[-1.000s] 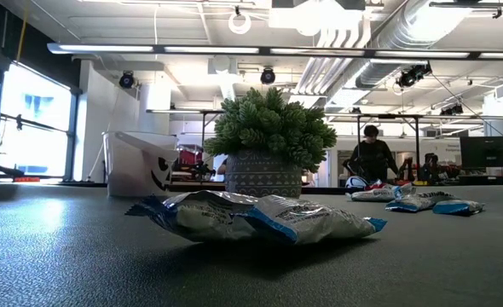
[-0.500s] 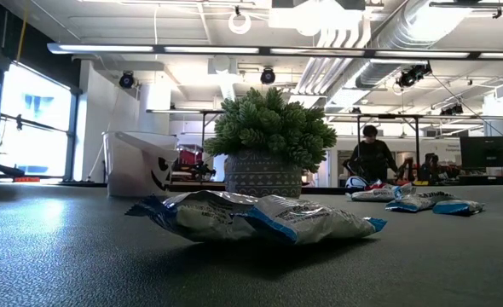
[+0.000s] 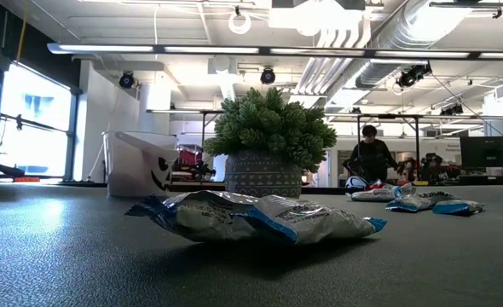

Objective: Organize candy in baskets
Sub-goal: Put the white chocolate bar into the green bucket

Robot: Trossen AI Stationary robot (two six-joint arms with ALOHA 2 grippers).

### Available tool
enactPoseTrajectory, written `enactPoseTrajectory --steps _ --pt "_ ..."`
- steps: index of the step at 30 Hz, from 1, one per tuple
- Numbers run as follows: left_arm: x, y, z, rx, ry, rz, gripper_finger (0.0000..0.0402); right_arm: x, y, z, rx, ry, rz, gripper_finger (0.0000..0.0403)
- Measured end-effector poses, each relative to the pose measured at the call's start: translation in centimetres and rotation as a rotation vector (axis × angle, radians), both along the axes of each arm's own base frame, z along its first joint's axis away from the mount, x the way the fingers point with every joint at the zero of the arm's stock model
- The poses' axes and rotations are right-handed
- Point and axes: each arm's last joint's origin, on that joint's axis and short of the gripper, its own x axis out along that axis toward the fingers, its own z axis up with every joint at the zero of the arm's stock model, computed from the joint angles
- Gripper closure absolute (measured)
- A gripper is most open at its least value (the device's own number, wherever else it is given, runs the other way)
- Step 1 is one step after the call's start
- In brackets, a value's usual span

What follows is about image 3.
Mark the small Hershey's cookies bar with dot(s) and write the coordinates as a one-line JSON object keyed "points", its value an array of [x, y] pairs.
{"points": [[456, 207], [379, 195], [418, 202]]}

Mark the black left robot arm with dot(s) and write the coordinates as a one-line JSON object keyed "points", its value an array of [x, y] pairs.
{"points": [[2, 169]]}

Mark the small red wrapped candy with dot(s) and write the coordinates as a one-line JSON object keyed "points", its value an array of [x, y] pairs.
{"points": [[376, 185]]}

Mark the green succulent in grey pot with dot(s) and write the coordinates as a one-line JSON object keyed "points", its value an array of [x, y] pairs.
{"points": [[268, 123]]}

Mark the red equipment rack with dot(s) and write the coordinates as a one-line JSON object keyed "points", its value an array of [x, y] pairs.
{"points": [[190, 154]]}

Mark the black ceiling spot lamp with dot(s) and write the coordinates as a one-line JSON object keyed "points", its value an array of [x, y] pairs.
{"points": [[126, 80], [267, 77]]}

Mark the white blue ball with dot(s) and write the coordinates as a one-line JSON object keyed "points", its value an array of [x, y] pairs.
{"points": [[356, 184]]}

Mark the overhead LED light bar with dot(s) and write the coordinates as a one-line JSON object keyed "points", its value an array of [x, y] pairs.
{"points": [[213, 50]]}

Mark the white ceiling conduits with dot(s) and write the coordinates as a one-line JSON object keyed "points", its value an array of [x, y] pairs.
{"points": [[332, 64]]}

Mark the person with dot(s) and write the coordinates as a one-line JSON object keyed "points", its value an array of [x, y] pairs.
{"points": [[373, 158]]}

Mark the white round ceiling fixture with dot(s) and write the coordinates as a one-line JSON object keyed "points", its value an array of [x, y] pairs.
{"points": [[239, 31]]}

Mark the white jack-o-lantern bucket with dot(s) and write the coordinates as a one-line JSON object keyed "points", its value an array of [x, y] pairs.
{"points": [[128, 170]]}

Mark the black ceiling track lights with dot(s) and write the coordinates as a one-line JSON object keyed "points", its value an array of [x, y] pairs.
{"points": [[452, 110], [411, 77]]}

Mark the black window pillar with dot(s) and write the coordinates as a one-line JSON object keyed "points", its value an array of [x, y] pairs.
{"points": [[70, 140]]}

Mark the red low object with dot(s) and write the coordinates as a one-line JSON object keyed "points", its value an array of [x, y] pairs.
{"points": [[27, 179]]}

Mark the black computer monitor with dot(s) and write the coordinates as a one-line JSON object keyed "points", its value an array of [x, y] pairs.
{"points": [[488, 152]]}

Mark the black background table frame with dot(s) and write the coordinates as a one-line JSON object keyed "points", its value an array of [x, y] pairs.
{"points": [[388, 115], [179, 111]]}

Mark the black window rail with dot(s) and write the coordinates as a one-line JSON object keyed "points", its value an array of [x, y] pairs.
{"points": [[42, 124]]}

